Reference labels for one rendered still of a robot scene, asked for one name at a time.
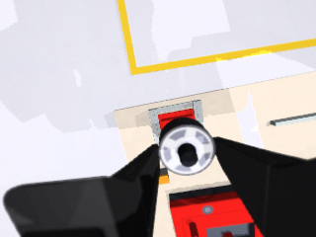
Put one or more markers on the white wheel with black tyre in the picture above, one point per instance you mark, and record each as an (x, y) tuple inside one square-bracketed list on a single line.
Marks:
[(185, 130)]

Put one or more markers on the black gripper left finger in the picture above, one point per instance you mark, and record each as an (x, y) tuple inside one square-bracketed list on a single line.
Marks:
[(122, 204)]

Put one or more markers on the yellow rectangular outline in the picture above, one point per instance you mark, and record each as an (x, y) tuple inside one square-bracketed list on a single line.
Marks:
[(198, 60)]

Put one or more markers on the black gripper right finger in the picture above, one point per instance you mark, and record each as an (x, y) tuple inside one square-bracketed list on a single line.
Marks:
[(278, 190)]

